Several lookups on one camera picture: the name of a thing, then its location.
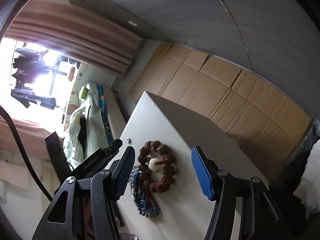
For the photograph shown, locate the silver ball chain necklace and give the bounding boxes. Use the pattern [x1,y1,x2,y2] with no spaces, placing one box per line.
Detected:
[128,163,161,218]

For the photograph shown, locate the light green duvet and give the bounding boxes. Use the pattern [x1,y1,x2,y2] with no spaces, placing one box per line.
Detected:
[63,83,108,168]

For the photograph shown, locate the blue flower knot ornament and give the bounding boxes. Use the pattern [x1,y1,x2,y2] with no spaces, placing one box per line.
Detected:
[129,165,159,218]

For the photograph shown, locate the flattened cardboard sheets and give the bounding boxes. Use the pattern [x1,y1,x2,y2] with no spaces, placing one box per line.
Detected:
[130,42,311,181]

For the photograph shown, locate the hanging dark clothes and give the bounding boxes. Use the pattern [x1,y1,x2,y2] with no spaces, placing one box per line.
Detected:
[11,47,67,110]

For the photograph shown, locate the pink curtain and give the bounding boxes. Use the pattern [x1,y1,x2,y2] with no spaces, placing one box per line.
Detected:
[1,0,142,160]

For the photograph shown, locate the brown rudraksha bead bracelet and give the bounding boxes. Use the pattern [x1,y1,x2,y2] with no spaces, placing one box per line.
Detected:
[137,140,178,194]

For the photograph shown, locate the black cable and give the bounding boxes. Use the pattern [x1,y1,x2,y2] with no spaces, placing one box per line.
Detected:
[0,106,54,203]

